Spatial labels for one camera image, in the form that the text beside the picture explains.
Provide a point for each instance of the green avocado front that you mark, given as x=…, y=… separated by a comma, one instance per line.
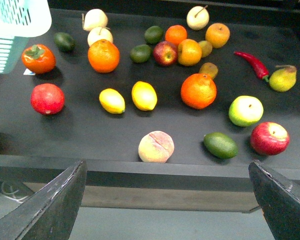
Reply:
x=220, y=145

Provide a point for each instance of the green lime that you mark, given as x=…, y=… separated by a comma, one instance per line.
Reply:
x=140, y=53
x=153, y=34

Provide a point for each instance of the green apple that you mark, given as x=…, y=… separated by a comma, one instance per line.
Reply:
x=245, y=111

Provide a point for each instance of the brown kiwi upper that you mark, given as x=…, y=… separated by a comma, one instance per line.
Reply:
x=206, y=48

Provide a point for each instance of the red chili pepper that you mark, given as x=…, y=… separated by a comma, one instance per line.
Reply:
x=259, y=68

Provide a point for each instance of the brown kiwi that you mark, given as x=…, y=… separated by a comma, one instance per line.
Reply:
x=206, y=48
x=210, y=69

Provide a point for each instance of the green lime lower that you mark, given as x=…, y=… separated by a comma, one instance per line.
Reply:
x=140, y=53

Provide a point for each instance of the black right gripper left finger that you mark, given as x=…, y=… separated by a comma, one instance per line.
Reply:
x=51, y=212

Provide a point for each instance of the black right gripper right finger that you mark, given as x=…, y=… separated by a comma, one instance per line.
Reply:
x=279, y=199

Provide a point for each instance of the green lime upper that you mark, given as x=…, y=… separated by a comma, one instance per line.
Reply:
x=153, y=34

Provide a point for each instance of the yellow orange persimmon upper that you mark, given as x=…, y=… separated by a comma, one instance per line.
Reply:
x=217, y=34

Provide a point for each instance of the yellow orange persimmon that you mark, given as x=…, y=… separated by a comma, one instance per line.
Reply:
x=189, y=52
x=217, y=34

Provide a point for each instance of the light blue plastic basket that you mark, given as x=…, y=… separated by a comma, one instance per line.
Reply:
x=20, y=20

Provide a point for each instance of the yellow lemon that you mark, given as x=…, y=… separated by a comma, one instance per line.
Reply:
x=144, y=96
x=112, y=101

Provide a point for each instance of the yellow green pear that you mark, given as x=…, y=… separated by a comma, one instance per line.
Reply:
x=284, y=78

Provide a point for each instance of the large orange tangerine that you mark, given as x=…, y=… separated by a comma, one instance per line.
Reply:
x=103, y=56

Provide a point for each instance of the red pomegranate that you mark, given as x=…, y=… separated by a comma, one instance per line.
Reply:
x=47, y=99

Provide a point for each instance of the brown kiwi lower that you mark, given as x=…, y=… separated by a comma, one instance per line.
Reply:
x=210, y=69

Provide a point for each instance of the dark green avocado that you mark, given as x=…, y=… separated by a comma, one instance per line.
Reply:
x=64, y=42

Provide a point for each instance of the small orange mandarin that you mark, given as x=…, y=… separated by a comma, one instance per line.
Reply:
x=175, y=34

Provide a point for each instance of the pale pink peach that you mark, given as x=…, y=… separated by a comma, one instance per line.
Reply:
x=156, y=147

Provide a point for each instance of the black produce shelf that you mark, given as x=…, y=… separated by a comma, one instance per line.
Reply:
x=34, y=148

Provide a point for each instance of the large orange centre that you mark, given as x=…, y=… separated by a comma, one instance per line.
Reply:
x=198, y=91

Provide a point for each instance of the small white label card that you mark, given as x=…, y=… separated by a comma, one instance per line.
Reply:
x=28, y=72

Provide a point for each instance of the red yellow apple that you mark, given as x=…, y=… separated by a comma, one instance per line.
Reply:
x=165, y=53

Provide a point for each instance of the white apple far right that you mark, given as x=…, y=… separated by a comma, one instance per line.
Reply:
x=197, y=17

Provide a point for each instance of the white pear with stem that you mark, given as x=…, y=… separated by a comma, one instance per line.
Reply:
x=94, y=18

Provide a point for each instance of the orange persimmon green leaf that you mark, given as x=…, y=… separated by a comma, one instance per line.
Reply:
x=39, y=59

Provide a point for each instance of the red apple front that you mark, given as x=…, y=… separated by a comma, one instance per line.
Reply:
x=269, y=139

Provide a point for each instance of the yellow orange persimmon lower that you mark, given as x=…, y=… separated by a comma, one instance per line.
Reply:
x=189, y=52

